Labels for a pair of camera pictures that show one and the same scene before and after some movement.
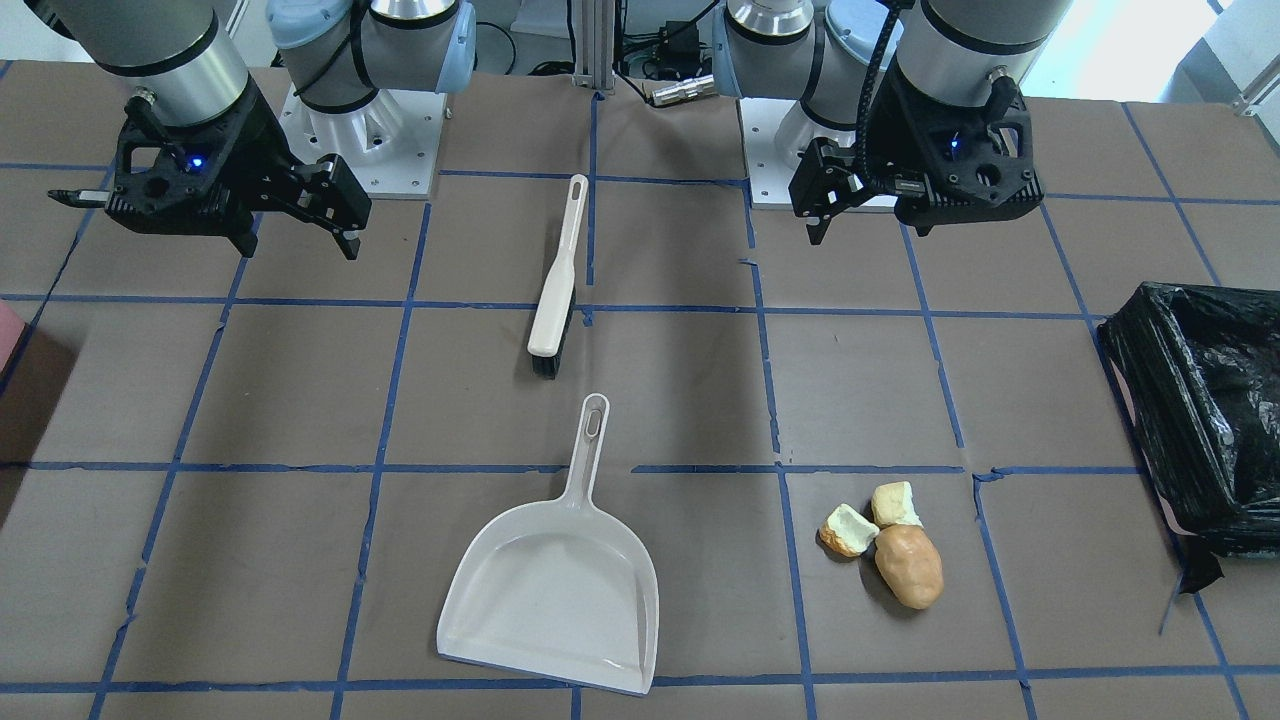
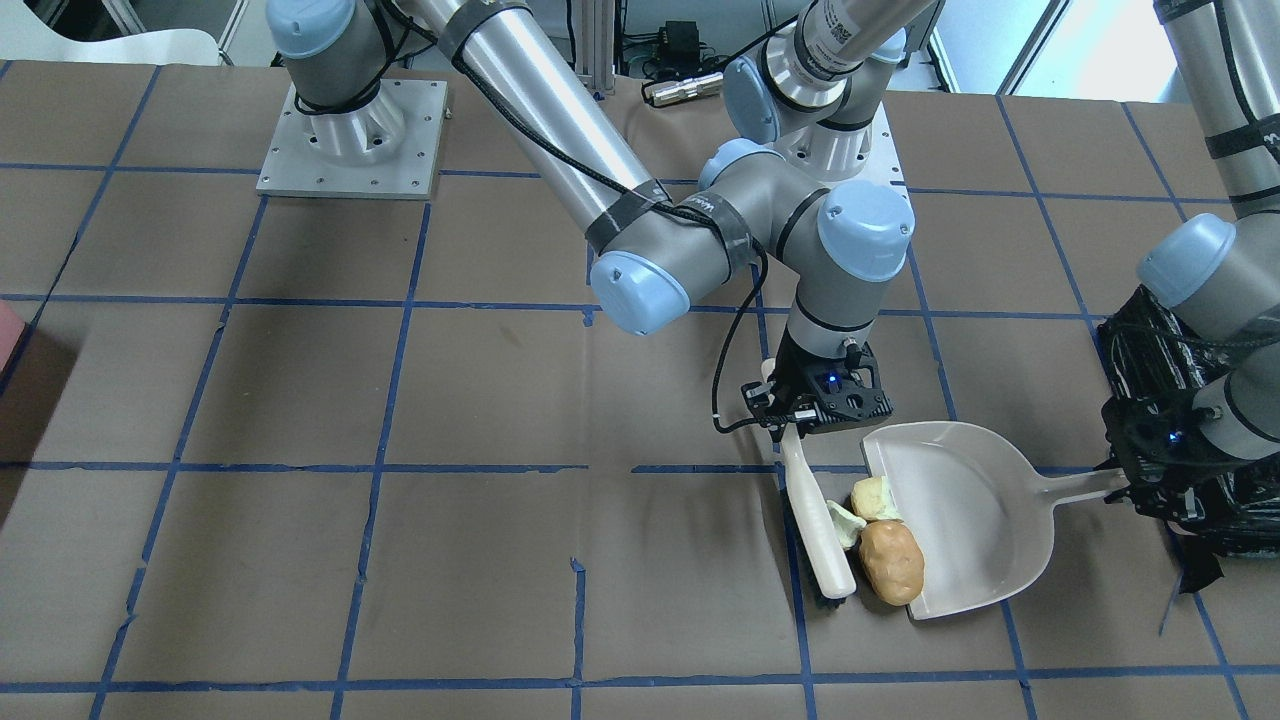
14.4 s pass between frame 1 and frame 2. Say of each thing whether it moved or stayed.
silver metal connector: stayed
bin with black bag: stayed
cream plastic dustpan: moved
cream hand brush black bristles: moved
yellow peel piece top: moved
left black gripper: moved
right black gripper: moved
